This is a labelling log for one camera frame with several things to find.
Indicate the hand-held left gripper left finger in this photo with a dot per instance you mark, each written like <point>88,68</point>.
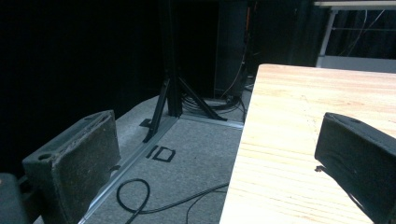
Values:
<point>74,168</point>

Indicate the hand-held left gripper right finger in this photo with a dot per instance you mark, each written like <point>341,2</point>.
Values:
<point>358,155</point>

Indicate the black curtain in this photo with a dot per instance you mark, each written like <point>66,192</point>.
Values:
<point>77,56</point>

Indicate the black metal stand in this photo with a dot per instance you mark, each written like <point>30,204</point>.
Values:
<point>172,93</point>

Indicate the silver floor rail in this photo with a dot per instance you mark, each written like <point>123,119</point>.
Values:
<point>137,161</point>

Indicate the white metal frame table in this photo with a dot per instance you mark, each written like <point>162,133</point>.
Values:
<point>355,60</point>

